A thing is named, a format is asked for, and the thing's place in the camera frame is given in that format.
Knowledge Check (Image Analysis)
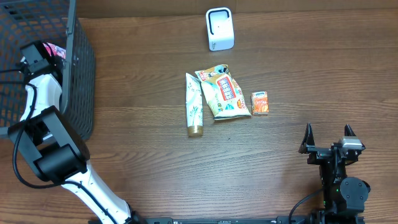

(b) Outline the purple red sachet pack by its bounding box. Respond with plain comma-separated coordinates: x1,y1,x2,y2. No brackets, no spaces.
43,42,66,59

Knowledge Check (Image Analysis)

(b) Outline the beige snack bag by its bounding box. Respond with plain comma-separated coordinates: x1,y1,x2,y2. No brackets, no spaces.
195,64,251,120

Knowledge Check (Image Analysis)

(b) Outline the white gold-capped cream tube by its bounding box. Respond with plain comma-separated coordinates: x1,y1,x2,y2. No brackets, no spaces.
186,73,203,137

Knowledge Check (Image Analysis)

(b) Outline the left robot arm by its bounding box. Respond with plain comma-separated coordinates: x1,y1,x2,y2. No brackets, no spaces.
7,40,142,223

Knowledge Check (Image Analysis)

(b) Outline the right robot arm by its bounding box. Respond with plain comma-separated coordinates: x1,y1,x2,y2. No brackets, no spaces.
289,123,371,223

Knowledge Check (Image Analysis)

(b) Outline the white barcode scanner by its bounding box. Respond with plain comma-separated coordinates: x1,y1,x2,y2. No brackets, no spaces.
205,7,234,52

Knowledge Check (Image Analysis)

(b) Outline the grey plastic mesh basket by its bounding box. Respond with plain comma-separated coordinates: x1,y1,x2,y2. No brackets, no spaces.
1,1,95,140

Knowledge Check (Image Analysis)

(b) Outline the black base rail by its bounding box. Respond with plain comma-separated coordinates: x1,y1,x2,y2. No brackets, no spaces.
88,216,366,224

